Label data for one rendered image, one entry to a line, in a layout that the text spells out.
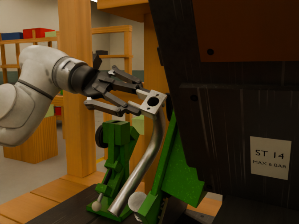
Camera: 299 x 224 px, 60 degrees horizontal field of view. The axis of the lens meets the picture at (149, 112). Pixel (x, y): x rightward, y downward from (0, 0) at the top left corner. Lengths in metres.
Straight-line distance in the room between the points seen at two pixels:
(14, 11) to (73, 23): 8.13
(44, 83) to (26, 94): 0.05
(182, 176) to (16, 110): 0.44
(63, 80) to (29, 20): 8.81
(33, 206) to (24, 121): 0.36
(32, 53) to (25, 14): 8.64
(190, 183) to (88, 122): 0.73
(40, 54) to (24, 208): 0.51
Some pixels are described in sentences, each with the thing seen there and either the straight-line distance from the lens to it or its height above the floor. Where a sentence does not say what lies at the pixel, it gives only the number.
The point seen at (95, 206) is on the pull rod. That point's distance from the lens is 0.78.
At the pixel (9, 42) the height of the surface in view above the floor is 1.96.
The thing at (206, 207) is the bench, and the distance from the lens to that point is 0.92.
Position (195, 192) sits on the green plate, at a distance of 0.46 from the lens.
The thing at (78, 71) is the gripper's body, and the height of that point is 1.32.
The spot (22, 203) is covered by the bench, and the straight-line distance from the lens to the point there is 1.02.
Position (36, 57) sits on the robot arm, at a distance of 0.75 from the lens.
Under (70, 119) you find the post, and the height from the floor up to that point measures 1.12.
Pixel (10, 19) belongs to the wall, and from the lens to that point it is 9.05.
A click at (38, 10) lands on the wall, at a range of 9.77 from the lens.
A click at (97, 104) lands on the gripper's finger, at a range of 0.61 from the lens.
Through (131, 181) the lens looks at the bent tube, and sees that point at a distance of 0.62.
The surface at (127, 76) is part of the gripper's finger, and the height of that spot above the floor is 1.31.
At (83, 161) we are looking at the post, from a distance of 1.12.
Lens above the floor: 1.33
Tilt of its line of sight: 10 degrees down
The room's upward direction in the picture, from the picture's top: straight up
